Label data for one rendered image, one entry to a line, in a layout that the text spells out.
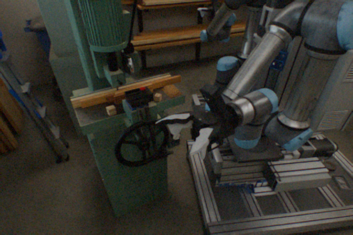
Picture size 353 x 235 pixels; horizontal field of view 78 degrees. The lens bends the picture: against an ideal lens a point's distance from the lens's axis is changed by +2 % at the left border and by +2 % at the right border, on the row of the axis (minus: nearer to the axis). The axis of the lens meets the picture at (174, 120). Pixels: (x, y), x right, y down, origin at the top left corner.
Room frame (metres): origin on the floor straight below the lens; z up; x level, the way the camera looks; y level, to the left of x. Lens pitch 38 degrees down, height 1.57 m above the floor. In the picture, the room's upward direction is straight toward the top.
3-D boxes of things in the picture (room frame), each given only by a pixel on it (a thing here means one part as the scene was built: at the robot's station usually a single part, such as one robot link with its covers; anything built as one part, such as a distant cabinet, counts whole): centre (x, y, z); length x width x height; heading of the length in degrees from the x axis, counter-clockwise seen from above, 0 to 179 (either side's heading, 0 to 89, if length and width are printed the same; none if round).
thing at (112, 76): (1.09, 0.33, 1.03); 0.14 x 0.07 x 0.09; 30
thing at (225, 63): (1.28, -0.33, 0.98); 0.13 x 0.12 x 0.14; 112
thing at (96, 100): (1.12, 0.23, 0.92); 0.62 x 0.02 x 0.04; 120
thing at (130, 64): (1.25, 0.28, 1.02); 0.12 x 0.03 x 0.12; 30
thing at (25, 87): (1.45, 1.17, 0.58); 0.27 x 0.25 x 1.16; 112
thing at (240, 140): (0.54, -0.23, 1.12); 0.11 x 0.08 x 0.11; 33
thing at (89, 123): (1.01, 0.23, 0.87); 0.61 x 0.30 x 0.06; 120
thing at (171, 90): (1.14, 0.02, 0.91); 0.12 x 0.09 x 0.03; 30
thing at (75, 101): (1.12, 0.29, 0.93); 0.60 x 0.02 x 0.05; 120
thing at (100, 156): (1.18, 0.39, 0.36); 0.58 x 0.45 x 0.71; 30
